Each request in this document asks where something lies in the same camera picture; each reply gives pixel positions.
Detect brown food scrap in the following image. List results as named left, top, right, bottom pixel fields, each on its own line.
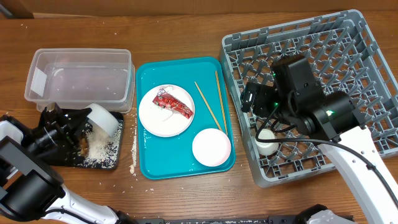
left=79, top=138, right=89, bottom=157

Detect grey bowl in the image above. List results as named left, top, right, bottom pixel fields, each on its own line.
left=86, top=103, right=119, bottom=137

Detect pile of rice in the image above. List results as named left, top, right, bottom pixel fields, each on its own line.
left=76, top=123, right=123, bottom=170

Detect white cup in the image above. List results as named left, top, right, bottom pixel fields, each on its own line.
left=255, top=129, right=279, bottom=156

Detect small pink bowl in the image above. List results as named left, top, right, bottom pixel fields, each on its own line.
left=192, top=128, right=231, bottom=167

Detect red foil snack wrapper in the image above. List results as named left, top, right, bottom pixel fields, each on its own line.
left=152, top=88, right=193, bottom=119

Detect white plastic wrap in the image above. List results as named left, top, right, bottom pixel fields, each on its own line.
left=150, top=86, right=173, bottom=121

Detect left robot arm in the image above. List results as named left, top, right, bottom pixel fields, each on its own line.
left=1, top=103, right=137, bottom=224

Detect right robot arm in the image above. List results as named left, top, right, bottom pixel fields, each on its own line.
left=240, top=55, right=397, bottom=223

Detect black waste tray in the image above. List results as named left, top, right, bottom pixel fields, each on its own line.
left=40, top=111, right=124, bottom=170

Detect grey dishwasher rack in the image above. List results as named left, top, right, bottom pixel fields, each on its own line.
left=220, top=10, right=397, bottom=188

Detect clear plastic bin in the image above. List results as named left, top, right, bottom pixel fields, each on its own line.
left=24, top=48, right=135, bottom=113

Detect teal plastic tray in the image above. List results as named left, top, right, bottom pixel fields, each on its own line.
left=136, top=57, right=236, bottom=180

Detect wooden chopstick left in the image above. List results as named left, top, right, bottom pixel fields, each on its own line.
left=194, top=82, right=223, bottom=131

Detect large white plate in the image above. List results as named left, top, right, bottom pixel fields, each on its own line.
left=138, top=84, right=195, bottom=138

